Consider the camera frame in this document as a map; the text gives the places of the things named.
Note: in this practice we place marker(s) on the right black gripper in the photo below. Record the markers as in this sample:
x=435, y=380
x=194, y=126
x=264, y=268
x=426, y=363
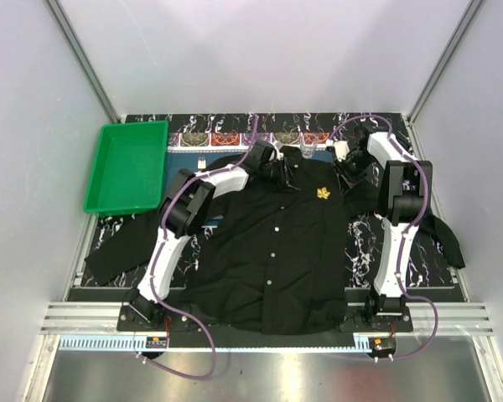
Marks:
x=346, y=181

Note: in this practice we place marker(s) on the clear drinking glass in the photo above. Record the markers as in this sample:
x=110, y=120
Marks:
x=308, y=144

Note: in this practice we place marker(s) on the blue patterned placemat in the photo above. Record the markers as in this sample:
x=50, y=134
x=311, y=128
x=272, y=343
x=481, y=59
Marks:
x=186, y=148

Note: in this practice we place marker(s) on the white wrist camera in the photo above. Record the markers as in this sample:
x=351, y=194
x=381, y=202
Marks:
x=278, y=149
x=339, y=149

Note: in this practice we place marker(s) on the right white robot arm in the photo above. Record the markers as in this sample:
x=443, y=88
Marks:
x=403, y=200

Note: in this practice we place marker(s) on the gold brooch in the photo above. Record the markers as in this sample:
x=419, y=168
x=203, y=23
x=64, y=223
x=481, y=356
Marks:
x=323, y=193

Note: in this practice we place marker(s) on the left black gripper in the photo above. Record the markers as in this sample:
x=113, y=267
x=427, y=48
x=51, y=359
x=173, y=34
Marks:
x=283, y=175

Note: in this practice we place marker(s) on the green plastic tray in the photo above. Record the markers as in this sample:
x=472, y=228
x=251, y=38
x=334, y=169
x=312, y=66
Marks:
x=127, y=176

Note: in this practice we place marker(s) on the black button shirt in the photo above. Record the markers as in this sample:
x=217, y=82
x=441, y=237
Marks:
x=275, y=262

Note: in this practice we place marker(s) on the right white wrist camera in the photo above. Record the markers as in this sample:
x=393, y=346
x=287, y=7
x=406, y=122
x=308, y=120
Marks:
x=339, y=149

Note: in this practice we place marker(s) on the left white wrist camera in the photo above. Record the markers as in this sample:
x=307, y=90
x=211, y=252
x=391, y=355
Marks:
x=278, y=149

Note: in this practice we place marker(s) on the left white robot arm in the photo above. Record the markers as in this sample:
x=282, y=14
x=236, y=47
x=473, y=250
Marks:
x=185, y=209

